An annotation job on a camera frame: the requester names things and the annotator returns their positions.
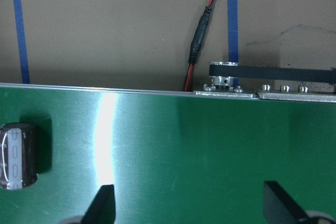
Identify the green conveyor belt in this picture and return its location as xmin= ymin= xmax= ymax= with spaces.
xmin=1 ymin=83 xmax=335 ymax=223

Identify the red black wire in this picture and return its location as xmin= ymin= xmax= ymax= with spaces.
xmin=184 ymin=0 xmax=224 ymax=92

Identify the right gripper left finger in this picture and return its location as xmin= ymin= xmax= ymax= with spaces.
xmin=81 ymin=184 xmax=116 ymax=223

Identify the dark cylindrical capacitor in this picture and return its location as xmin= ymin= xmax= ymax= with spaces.
xmin=1 ymin=122 xmax=38 ymax=190

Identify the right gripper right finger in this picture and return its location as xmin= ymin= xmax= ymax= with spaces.
xmin=263 ymin=181 xmax=307 ymax=223

